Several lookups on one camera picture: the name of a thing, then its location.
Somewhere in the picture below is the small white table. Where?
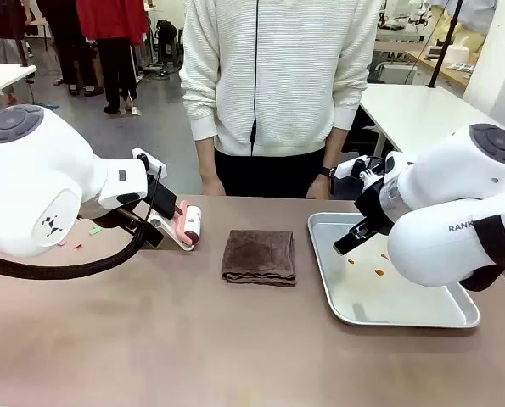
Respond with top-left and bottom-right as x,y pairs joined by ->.
0,63 -> 38,103

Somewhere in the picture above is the person in white sweater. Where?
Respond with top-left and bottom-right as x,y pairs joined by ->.
178,0 -> 383,199

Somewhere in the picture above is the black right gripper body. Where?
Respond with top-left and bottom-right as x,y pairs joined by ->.
353,179 -> 400,238

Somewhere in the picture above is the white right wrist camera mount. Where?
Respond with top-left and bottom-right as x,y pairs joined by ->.
334,155 -> 389,188

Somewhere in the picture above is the person's right hand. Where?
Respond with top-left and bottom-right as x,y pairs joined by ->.
200,172 -> 227,198

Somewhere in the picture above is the wooden workbench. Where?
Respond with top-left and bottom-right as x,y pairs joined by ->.
403,49 -> 476,92

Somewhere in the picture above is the silver metal tray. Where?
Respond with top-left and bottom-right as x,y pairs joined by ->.
306,211 -> 481,330

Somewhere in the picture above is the large white table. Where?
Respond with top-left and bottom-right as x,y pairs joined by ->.
356,82 -> 505,154

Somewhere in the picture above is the bystander in dark top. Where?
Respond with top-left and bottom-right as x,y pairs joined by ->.
0,0 -> 36,107

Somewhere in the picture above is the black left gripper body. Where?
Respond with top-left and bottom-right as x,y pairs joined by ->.
148,181 -> 179,217

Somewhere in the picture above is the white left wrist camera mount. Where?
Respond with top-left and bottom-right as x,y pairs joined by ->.
132,147 -> 167,181

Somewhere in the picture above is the bystander in black clothes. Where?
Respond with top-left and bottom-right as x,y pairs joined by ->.
36,0 -> 105,98

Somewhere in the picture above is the person's left hand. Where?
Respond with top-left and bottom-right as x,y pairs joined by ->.
306,173 -> 331,200

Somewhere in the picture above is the black corrugated cable sleeve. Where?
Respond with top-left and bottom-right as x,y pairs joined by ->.
0,167 -> 163,281

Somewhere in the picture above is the white lint roller stand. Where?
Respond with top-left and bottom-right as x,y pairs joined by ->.
148,214 -> 194,253

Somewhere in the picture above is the person's left forearm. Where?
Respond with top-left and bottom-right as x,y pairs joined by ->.
319,80 -> 370,175

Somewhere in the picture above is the pink handled lint roller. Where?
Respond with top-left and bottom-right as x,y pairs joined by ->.
173,202 -> 205,248

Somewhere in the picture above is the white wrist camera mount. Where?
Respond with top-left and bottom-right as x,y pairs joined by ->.
334,155 -> 389,188
132,147 -> 167,181

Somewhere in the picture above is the white box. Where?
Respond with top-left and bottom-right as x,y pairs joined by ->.
440,39 -> 474,64

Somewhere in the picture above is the person's right forearm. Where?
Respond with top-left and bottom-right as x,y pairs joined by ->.
182,71 -> 220,181

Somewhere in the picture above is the black stand pole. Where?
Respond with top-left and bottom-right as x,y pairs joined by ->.
427,0 -> 466,89

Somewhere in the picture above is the bystander in red jacket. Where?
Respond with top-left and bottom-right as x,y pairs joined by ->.
75,0 -> 150,116

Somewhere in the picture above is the brown terry towel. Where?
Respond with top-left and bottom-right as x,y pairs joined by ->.
221,229 -> 298,287

